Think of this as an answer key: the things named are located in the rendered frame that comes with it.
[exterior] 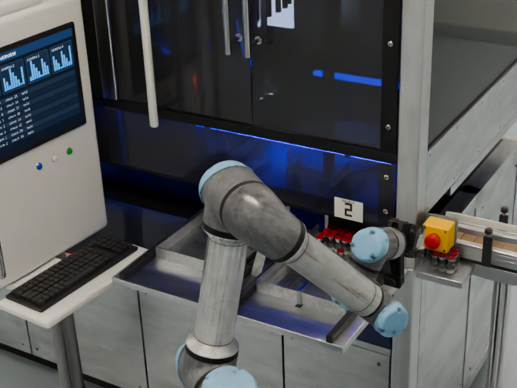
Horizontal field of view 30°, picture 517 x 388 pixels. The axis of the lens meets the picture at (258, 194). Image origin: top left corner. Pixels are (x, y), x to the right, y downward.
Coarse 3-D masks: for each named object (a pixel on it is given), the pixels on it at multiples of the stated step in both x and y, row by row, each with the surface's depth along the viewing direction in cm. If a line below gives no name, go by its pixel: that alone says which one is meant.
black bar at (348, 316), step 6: (378, 276) 253; (378, 282) 251; (348, 312) 239; (342, 318) 237; (348, 318) 237; (336, 324) 234; (342, 324) 234; (348, 324) 237; (330, 330) 232; (336, 330) 232; (342, 330) 235; (330, 336) 230; (336, 336) 232; (330, 342) 231
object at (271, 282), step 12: (276, 264) 259; (264, 276) 254; (276, 276) 259; (288, 276) 258; (300, 276) 258; (264, 288) 251; (276, 288) 249; (288, 288) 247; (312, 288) 253; (312, 300) 244; (324, 300) 242; (336, 312) 242
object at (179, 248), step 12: (180, 228) 278; (192, 228) 283; (168, 240) 274; (180, 240) 278; (192, 240) 278; (204, 240) 278; (156, 252) 269; (168, 252) 267; (180, 252) 272; (192, 252) 272; (204, 252) 272; (252, 252) 264; (180, 264) 266; (192, 264) 264
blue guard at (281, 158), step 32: (96, 128) 299; (128, 128) 292; (160, 128) 285; (192, 128) 279; (128, 160) 297; (160, 160) 290; (192, 160) 284; (224, 160) 278; (256, 160) 271; (288, 160) 266; (320, 160) 260; (352, 160) 255; (288, 192) 270; (320, 192) 265; (352, 192) 259; (384, 192) 254; (384, 224) 258
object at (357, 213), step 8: (336, 200) 263; (344, 200) 261; (336, 208) 264; (344, 208) 262; (352, 208) 261; (360, 208) 260; (336, 216) 265; (344, 216) 263; (352, 216) 262; (360, 216) 261
